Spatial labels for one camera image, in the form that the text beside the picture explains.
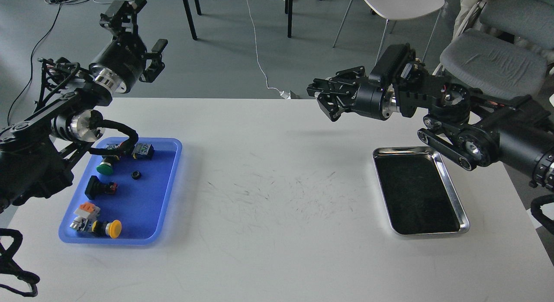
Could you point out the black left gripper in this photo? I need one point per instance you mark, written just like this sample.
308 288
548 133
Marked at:
126 54

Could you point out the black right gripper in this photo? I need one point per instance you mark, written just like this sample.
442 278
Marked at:
349 90

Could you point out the small black gear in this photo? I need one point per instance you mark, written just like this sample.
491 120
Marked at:
136 175

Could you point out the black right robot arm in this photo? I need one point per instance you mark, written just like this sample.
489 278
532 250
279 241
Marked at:
471 129

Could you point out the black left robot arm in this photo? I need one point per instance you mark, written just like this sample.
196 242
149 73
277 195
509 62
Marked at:
39 152

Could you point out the white plastic chair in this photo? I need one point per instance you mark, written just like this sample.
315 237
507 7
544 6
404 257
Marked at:
396 10

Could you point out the black table legs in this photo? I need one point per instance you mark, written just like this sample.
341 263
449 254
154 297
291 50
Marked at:
190 16

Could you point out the black contact block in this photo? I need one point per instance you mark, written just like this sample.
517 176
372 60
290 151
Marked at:
142 151

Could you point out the silver metal tray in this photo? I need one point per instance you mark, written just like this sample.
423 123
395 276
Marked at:
418 193

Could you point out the grey upholstered chair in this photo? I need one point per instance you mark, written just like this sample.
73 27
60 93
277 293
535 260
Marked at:
505 49

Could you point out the blue plastic tray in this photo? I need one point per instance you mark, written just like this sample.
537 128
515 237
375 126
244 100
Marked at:
140 205

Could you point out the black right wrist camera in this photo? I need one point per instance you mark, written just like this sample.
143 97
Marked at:
390 64

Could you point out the red push button switch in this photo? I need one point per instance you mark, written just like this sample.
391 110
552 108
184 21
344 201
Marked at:
116 150

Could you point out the green push button switch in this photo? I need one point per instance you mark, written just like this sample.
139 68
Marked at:
105 167

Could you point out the black selector switch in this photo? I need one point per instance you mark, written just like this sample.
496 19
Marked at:
95 187

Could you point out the orange white switch block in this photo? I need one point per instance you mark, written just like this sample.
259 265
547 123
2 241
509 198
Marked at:
86 214

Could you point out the yellow push button switch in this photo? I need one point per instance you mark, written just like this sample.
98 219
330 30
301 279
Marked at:
106 229

